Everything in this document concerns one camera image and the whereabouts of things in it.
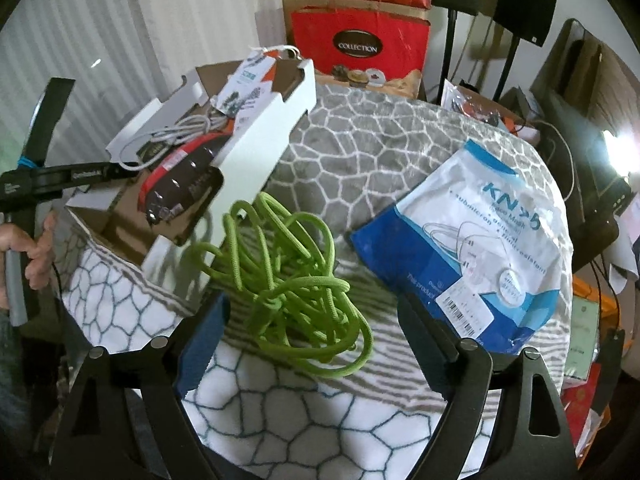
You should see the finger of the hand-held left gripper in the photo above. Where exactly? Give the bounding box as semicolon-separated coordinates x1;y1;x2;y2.
20;78;76;168
62;160;138;188

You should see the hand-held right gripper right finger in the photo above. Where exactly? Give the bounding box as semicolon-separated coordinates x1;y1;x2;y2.
397;294;581;480

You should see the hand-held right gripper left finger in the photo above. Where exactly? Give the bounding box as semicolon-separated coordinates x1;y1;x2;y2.
50;292;233;480

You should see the red black foil packet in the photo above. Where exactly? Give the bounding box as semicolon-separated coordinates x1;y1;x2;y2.
139;132;224;224

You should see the green rope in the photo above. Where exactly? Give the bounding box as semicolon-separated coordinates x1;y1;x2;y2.
187;192;373;378

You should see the white usb cable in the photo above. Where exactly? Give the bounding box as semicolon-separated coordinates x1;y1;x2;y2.
120;112;228;163

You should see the white cardboard box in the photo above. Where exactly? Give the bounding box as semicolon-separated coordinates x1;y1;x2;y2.
65;57;317;266

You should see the card packet with orange edge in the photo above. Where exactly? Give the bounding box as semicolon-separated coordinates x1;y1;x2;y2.
212;45;303;123

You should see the person's left hand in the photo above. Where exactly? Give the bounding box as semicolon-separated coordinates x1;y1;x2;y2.
0;212;58;311

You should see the blue white face mask pack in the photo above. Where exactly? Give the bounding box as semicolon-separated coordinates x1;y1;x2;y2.
350;140;571;356

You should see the white curtain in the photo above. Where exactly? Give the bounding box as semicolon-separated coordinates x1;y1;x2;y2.
0;0;293;171

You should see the green box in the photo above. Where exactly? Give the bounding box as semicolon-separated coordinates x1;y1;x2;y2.
565;297;601;381

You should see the red envelope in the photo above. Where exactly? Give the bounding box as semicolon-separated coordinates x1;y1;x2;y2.
560;380;601;461

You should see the orange plastic crate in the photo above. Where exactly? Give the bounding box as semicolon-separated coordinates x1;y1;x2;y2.
570;275;640;461

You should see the portable lamp with light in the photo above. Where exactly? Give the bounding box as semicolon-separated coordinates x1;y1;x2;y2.
575;130;633;211

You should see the open cardboard box with clutter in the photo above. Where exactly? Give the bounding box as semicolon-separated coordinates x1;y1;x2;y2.
440;80;527;133

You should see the black speaker stand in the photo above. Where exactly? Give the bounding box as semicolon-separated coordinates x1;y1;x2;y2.
492;35;521;103
437;9;458;103

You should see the brown sofa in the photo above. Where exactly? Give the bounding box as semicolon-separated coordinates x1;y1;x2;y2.
530;17;640;271

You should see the black strap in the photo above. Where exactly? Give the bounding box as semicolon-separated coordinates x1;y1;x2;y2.
590;330;627;423

